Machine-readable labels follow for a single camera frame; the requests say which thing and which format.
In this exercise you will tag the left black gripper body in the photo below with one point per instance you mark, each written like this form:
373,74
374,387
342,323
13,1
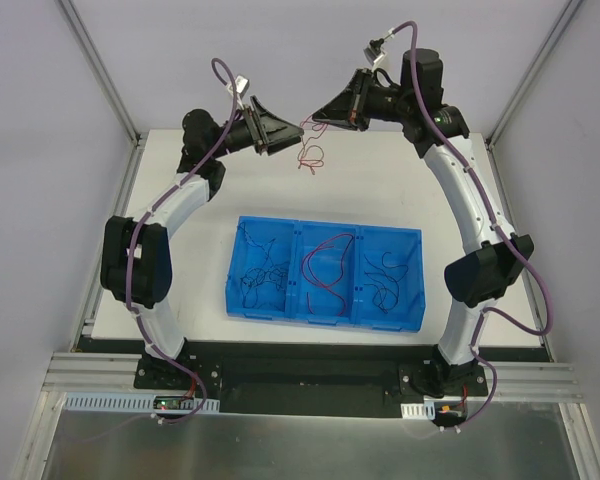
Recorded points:
255,129

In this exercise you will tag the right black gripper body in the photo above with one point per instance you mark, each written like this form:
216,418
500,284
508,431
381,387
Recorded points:
357,100

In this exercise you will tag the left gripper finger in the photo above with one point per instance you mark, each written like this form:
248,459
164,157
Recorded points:
280,144
271,128

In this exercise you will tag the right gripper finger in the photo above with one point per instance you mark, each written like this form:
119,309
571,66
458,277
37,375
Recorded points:
350,126
341,109

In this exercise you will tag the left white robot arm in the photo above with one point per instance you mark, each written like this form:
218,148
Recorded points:
136,266

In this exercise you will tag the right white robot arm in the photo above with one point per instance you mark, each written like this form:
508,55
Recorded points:
493,252

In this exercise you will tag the blue three-compartment bin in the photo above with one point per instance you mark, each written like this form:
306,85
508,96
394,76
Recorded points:
327,274

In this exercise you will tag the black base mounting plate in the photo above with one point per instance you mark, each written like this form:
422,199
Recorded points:
360,381

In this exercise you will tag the right white cable duct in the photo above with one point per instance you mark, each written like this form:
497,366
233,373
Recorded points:
418,411

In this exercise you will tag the white cable duct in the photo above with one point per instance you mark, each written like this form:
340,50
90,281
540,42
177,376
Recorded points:
139,403
418,411

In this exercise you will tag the left white cable duct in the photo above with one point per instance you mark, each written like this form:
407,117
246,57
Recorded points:
139,403

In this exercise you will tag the aluminium rail frame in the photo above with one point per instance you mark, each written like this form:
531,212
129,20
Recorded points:
537,427

